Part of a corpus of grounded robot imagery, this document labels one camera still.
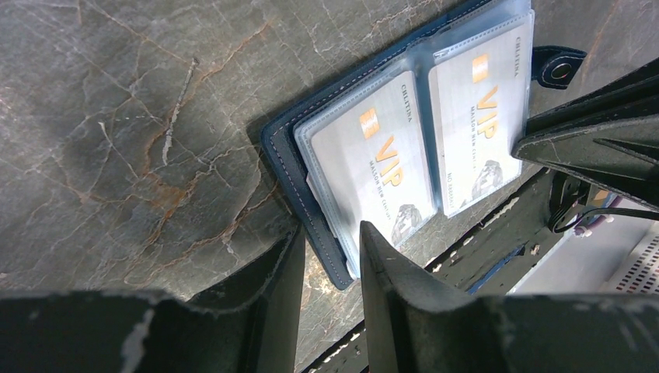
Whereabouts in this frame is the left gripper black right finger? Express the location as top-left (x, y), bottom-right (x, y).
top-left (360, 221), bottom-right (658, 372)

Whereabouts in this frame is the blue card holder wallet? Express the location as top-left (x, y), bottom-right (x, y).
top-left (260, 1), bottom-right (587, 290)

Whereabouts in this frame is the grey credit card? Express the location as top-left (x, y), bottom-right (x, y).
top-left (428, 12), bottom-right (535, 217)
top-left (295, 71), bottom-right (436, 262)

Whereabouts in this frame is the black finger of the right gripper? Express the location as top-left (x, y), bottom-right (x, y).
top-left (512, 60), bottom-right (658, 210)

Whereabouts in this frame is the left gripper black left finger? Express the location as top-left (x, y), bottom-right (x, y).
top-left (1, 227), bottom-right (305, 372)

